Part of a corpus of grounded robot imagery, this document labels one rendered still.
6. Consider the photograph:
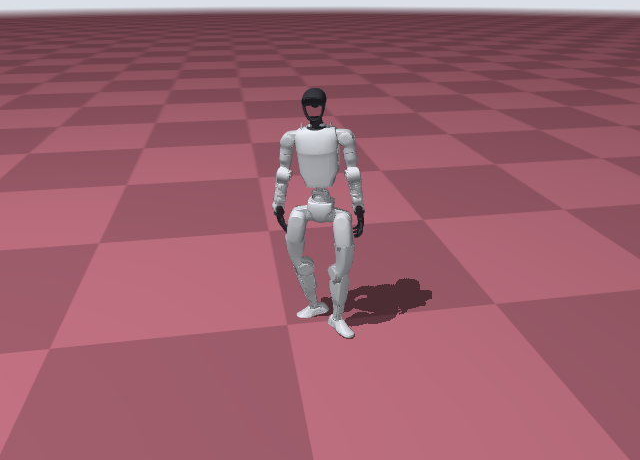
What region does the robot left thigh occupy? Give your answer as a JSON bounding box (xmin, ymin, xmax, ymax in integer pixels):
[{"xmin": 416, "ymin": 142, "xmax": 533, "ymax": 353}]
[{"xmin": 328, "ymin": 207, "xmax": 355, "ymax": 282}]

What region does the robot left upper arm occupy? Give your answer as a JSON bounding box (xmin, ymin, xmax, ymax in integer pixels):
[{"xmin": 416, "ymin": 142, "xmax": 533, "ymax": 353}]
[{"xmin": 336, "ymin": 129, "xmax": 360, "ymax": 182}]

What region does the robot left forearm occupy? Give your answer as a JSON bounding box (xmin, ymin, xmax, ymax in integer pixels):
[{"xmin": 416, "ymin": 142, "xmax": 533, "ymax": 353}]
[{"xmin": 348, "ymin": 167, "xmax": 364, "ymax": 212}]

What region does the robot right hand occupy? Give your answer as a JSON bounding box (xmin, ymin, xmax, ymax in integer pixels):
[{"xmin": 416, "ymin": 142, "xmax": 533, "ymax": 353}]
[{"xmin": 274, "ymin": 206, "xmax": 287, "ymax": 233}]

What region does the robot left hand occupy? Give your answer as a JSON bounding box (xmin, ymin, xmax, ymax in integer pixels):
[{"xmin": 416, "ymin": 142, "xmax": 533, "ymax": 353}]
[{"xmin": 353, "ymin": 205, "xmax": 365, "ymax": 238}]

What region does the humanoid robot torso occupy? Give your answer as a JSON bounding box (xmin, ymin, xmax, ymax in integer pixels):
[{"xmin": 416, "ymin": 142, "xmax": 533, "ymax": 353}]
[{"xmin": 295, "ymin": 122, "xmax": 340, "ymax": 223}]

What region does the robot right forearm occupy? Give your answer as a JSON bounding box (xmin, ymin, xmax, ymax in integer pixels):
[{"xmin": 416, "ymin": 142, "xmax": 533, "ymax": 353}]
[{"xmin": 272, "ymin": 169, "xmax": 288, "ymax": 213}]

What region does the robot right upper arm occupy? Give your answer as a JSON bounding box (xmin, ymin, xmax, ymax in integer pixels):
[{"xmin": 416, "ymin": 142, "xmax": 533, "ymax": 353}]
[{"xmin": 277, "ymin": 130, "xmax": 297, "ymax": 182}]

